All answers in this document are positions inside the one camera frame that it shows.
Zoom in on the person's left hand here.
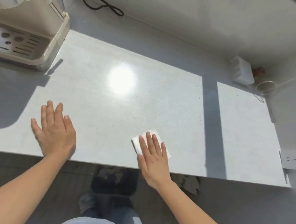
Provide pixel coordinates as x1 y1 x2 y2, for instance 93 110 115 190
29 100 78 158

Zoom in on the large tissue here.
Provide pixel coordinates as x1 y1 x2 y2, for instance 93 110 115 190
97 168 123 185

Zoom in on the clear glass cup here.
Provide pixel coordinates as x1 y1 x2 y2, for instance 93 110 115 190
254 80 278 104

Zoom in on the black power cable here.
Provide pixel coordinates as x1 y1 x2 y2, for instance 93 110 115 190
77 0 125 17

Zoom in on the white wall socket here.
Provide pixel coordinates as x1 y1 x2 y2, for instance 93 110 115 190
279 149 296 171

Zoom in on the person's right hand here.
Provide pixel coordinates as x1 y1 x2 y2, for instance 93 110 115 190
135 131 174 190

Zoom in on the person's light blue shirt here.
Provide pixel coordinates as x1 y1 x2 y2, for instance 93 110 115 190
59 216 122 224

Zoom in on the person's right forearm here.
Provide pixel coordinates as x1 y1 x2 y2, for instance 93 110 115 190
156 180 228 224

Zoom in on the white countertop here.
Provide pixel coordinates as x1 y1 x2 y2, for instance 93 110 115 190
0 0 296 188

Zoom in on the black trash bin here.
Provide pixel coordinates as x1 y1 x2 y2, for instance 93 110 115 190
91 166 140 197

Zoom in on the person's left forearm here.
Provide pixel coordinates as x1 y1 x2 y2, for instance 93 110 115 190
0 150 69 224

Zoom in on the white tissue sheet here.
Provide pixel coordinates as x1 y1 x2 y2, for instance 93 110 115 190
131 129 173 160

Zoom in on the white plastic organizer box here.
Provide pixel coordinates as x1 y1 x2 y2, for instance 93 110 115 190
228 55 256 86

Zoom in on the person's white shoe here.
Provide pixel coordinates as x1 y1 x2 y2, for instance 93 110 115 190
78 192 96 215

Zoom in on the small red brown jar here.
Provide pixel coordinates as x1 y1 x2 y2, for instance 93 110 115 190
253 67 266 78

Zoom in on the cream steel coffee machine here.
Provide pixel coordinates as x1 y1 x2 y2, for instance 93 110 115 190
0 0 71 72

